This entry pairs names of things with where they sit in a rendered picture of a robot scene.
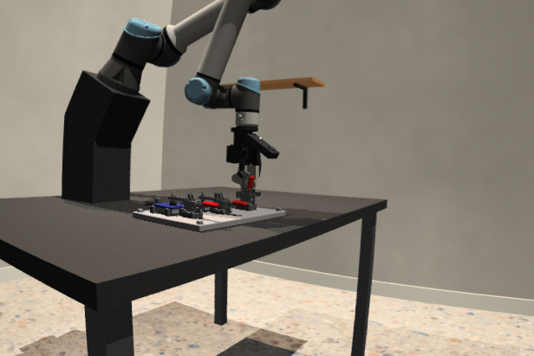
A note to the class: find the red-handled toggle clamp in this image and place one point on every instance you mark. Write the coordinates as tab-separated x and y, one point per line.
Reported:
248	196

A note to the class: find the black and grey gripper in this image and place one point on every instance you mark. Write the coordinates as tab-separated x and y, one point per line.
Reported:
246	155

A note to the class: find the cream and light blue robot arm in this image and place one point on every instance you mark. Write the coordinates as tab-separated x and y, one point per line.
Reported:
141	42

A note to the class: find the toggle clamp with red handle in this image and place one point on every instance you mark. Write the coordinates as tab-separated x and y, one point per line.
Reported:
192	208
224	205

